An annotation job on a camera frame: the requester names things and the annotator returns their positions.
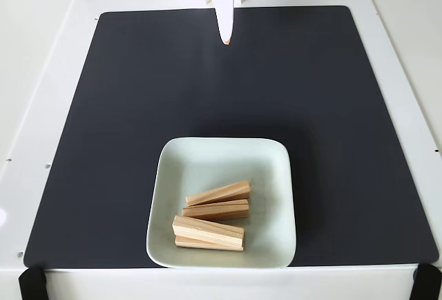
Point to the wooden block marked four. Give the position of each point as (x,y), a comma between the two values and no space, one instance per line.
(221,193)

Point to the light wooden block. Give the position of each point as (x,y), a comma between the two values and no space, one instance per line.
(221,212)
(186,243)
(207,231)

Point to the pale green square plate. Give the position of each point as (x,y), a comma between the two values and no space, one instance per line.
(221,161)

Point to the black rubber mat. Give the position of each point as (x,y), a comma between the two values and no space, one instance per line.
(103,193)

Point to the black corner bracket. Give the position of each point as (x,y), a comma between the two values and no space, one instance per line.
(31,284)
(428,282)

